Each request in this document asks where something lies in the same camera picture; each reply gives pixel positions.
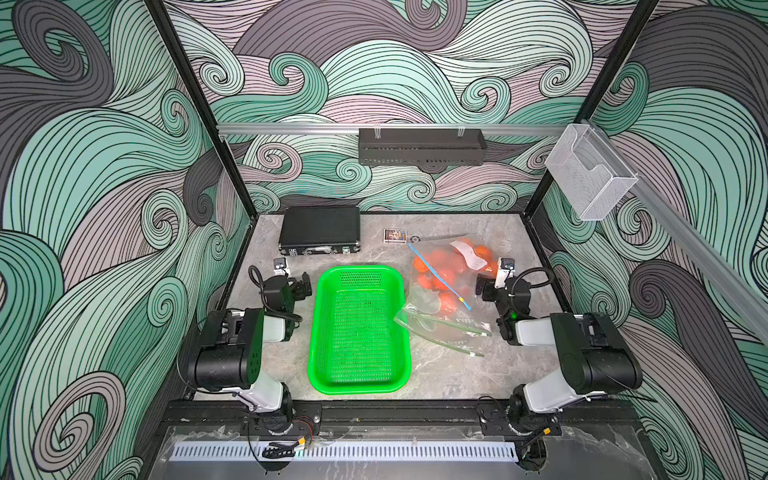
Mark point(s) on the clear acrylic wall holder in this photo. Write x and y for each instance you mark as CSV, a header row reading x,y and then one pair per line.
x,y
589,171

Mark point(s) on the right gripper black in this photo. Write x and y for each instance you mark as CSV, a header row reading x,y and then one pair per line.
x,y
485,288

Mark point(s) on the white slotted cable duct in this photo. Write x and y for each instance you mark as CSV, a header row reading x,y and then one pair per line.
x,y
430,451

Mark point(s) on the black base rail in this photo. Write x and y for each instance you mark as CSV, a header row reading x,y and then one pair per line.
x,y
331,418

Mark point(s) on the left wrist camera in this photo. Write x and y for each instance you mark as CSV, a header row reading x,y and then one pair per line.
x,y
280,266

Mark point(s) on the green-zip bag of oranges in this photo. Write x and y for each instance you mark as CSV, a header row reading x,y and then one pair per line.
x,y
441,324

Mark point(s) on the aluminium wall rail back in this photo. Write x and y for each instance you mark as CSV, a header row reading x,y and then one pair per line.
x,y
283,128

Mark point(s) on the black hard case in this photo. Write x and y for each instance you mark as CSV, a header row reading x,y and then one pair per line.
x,y
309,231

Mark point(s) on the green plastic basket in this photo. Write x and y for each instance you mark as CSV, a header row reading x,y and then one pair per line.
x,y
357,346

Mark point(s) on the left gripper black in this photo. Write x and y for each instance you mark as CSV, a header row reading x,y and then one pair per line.
x,y
301,286

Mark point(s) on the aluminium wall rail right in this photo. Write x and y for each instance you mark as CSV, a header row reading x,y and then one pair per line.
x,y
662,190

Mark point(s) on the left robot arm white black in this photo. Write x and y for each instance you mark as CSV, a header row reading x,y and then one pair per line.
x,y
227,357

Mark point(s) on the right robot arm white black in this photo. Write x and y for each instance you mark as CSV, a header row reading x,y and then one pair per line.
x,y
594,360

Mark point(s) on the aluminium wall rail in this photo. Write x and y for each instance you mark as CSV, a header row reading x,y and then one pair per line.
x,y
662,190
283,128

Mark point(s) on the small card box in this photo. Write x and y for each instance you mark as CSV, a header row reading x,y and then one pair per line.
x,y
395,236

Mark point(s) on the black wall tray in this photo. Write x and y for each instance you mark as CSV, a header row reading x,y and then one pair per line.
x,y
431,149

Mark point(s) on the blue-zip bag of oranges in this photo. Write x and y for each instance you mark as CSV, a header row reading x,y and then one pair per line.
x,y
444,275

